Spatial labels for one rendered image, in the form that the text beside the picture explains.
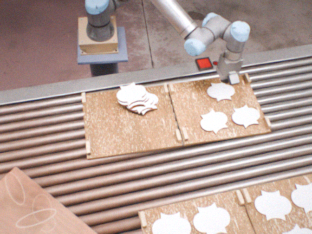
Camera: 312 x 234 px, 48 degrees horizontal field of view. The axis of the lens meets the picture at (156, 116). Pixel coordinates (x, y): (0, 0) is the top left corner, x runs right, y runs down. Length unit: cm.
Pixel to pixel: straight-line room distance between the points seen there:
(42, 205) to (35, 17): 258
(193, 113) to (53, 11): 237
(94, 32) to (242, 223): 117
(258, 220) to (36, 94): 114
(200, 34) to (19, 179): 87
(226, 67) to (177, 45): 178
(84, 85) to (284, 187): 102
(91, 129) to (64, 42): 187
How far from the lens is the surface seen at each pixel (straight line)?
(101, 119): 159
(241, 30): 142
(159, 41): 331
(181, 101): 165
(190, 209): 140
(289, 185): 155
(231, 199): 145
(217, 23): 146
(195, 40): 138
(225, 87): 174
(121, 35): 205
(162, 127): 156
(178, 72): 180
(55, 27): 351
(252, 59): 196
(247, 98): 174
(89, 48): 192
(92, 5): 177
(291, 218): 150
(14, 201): 136
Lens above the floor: 224
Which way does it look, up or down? 55 degrees down
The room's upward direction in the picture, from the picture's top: 5 degrees clockwise
